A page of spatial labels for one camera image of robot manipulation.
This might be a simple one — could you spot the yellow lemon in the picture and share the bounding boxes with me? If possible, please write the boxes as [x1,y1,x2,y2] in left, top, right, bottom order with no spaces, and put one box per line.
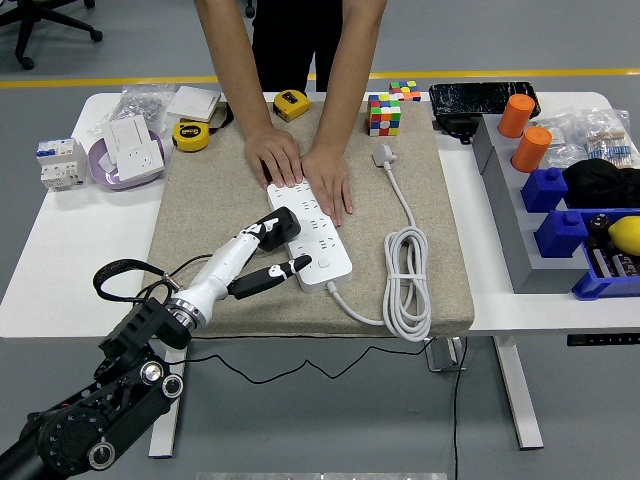
[607,215,640,252]

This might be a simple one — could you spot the white cable with plug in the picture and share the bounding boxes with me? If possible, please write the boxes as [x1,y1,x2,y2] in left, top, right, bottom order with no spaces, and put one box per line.
[327,143,434,344]

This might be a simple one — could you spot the beige fabric mat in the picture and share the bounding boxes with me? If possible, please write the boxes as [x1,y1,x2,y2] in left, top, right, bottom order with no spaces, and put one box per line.
[142,98,476,341]

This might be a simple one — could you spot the black desk control panel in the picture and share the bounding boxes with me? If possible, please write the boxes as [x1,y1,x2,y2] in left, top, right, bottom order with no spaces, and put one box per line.
[566,333,640,347]

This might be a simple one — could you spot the white power strip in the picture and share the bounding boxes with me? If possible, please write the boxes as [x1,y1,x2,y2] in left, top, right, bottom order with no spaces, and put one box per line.
[266,179,354,295]

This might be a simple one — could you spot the yellow tape measure with strap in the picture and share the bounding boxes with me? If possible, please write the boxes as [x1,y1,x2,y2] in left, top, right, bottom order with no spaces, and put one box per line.
[171,97,237,153]

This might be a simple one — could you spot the black cracked tray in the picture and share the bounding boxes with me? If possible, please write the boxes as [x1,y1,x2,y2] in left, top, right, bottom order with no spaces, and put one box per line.
[428,81,542,121]

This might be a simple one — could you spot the person's right hand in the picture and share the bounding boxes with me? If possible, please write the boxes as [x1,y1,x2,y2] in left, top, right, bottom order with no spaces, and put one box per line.
[243,124,305,190]

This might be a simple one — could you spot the black plug adapter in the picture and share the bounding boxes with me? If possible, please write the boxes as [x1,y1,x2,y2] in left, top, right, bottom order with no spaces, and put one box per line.
[257,206,303,253]

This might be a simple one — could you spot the clear bag of resistors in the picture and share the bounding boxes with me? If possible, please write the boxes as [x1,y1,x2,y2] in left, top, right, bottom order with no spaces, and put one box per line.
[582,107,635,169]

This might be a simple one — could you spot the blue plastic bin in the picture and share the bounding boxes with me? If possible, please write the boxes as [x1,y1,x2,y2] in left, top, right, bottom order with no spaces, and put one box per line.
[570,207,640,301]

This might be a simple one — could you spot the black cloth bundle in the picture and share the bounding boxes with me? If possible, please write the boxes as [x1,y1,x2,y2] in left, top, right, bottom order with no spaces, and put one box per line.
[560,158,640,210]

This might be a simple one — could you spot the large colourful puzzle cube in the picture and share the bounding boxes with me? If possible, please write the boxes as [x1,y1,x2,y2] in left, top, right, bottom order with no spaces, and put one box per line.
[367,93,403,137]

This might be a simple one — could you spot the thin black plug cord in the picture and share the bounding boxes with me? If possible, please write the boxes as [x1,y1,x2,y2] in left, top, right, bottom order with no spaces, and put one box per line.
[149,253,469,480]

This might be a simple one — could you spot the clear plastic bag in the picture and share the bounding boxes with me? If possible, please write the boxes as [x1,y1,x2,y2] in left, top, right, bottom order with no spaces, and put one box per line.
[532,112,586,169]

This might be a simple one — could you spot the white wall switch panel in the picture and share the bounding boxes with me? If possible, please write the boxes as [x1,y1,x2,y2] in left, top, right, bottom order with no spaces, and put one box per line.
[102,115,154,151]

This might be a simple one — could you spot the person's left hand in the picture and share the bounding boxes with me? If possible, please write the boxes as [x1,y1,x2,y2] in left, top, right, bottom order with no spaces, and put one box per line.
[299,147,354,229]

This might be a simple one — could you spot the person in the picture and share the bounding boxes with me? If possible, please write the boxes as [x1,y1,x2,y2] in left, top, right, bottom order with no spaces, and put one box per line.
[251,0,346,94]

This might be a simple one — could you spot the white wall socket panel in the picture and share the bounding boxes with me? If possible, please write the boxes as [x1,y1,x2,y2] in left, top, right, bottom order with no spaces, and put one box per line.
[107,139,166,184]

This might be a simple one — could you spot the black office chair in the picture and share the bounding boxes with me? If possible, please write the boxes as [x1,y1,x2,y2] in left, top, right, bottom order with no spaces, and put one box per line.
[0,0,105,71]

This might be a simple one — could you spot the grey stepped block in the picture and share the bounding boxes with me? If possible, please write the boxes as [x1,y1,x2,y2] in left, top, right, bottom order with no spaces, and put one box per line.
[472,113,591,295]

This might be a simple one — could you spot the blue block with knob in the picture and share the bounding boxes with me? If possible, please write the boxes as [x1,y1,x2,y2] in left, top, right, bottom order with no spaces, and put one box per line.
[532,208,589,260]
[519,167,570,214]

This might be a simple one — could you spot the purple bowl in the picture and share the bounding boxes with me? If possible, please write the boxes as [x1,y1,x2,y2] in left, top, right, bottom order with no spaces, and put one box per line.
[88,130,169,192]

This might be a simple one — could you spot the black power brick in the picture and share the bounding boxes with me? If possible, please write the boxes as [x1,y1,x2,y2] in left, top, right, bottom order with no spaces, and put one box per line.
[432,114,479,146]

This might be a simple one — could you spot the orange cylinder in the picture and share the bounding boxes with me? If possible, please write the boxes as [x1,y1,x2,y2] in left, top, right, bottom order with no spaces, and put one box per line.
[496,93,537,139]
[509,125,553,174]

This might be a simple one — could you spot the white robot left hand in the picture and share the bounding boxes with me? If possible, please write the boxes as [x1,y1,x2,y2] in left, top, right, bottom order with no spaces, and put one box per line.
[172,215,314,324]

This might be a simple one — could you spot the clear bag of screws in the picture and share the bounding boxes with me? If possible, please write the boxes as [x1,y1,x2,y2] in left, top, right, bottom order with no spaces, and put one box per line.
[102,84,176,134]

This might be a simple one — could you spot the silver metal bracket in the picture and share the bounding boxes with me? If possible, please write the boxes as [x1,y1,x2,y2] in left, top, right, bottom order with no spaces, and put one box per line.
[423,335,469,374]

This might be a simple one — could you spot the white flat switch box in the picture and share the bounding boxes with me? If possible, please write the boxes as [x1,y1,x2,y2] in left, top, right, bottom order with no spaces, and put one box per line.
[164,85,222,122]

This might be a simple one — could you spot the small colourful puzzle cube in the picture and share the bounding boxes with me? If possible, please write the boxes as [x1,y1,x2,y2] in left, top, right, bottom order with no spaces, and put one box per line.
[387,79,422,103]

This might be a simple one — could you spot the white circuit breaker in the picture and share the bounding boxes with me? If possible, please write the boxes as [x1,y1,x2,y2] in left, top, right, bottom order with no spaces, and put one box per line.
[34,138,89,191]

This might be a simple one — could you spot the white table leg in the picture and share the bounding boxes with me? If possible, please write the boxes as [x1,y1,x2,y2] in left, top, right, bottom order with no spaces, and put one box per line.
[492,335,545,450]
[148,344,189,459]

